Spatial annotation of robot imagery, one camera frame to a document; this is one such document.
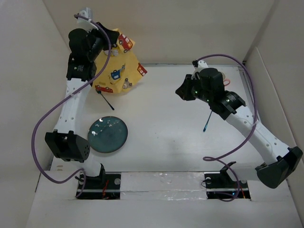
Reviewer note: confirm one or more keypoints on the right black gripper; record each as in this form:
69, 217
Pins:
183, 90

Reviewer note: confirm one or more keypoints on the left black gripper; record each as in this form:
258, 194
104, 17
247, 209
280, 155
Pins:
112, 34

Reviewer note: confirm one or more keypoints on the yellow car-print cloth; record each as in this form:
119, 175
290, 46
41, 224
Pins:
123, 70

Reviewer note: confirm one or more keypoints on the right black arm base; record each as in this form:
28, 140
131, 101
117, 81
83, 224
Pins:
220, 186

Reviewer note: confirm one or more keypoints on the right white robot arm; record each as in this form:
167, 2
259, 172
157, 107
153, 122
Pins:
279, 160

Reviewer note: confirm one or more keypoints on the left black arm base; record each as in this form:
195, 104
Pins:
94, 189

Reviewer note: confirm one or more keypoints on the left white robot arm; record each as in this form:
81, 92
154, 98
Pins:
65, 140

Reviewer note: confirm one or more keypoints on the pink ceramic mug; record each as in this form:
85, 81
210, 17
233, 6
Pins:
226, 81

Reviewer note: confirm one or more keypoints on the blue metal spoon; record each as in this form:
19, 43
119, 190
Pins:
207, 122

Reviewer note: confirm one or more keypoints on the blue metal fork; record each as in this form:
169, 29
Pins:
100, 92

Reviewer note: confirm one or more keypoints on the teal ceramic plate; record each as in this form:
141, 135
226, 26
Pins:
107, 134

